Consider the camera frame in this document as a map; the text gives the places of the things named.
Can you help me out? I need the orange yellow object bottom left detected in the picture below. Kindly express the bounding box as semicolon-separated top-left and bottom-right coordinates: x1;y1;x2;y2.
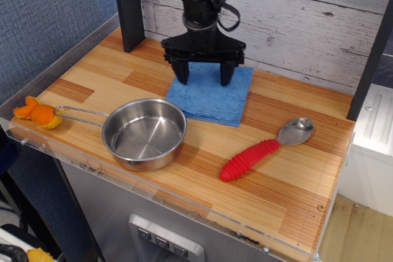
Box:
26;248;55;262

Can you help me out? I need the orange plush fish toy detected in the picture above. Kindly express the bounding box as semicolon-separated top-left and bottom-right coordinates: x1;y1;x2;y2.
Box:
13;96;63;130

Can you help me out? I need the dark grey left post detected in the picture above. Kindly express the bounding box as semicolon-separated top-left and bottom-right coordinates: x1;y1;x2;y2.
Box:
117;0;145;53

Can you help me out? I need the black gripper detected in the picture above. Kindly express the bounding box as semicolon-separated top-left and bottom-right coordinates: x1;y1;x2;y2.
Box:
161;28;246;86

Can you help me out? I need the red handled metal spoon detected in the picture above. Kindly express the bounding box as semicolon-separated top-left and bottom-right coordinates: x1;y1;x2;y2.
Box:
219;117;314;181

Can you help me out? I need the silver button control panel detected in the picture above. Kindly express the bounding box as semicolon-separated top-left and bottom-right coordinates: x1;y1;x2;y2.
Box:
128;213;205;261

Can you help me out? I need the stainless steel pan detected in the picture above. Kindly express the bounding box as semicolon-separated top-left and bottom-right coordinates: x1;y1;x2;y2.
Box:
53;98;188;172

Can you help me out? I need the clear acrylic front guard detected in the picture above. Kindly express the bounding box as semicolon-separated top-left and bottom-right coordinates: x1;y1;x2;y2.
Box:
1;118;328;261

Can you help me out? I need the white ribbed appliance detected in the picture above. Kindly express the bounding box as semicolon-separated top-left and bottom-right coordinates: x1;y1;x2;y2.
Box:
338;84;392;216

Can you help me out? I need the stainless steel cabinet front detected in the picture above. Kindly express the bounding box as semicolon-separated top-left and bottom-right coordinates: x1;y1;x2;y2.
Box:
60;161;278;261

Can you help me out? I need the dark grey post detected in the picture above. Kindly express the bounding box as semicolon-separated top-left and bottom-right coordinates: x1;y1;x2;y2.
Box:
346;0;392;121
117;0;145;53

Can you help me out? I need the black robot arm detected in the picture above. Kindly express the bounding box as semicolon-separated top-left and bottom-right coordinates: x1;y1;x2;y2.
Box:
161;0;246;86

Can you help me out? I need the dark grey right post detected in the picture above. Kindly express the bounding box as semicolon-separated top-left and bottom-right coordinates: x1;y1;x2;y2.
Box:
346;0;392;121

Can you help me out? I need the blue cloth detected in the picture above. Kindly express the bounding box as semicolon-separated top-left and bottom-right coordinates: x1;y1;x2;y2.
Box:
166;63;254;127

